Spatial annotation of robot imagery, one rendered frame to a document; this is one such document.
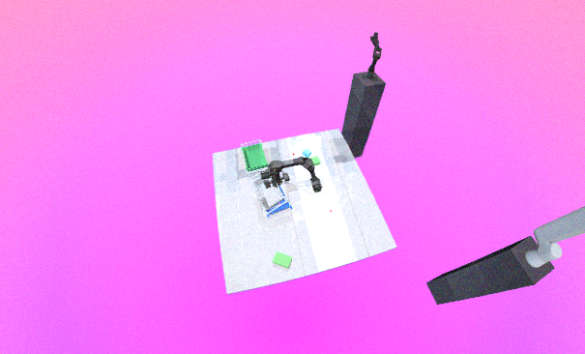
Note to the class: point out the blue plastic tray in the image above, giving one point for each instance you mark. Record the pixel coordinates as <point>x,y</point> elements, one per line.
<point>280,208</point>

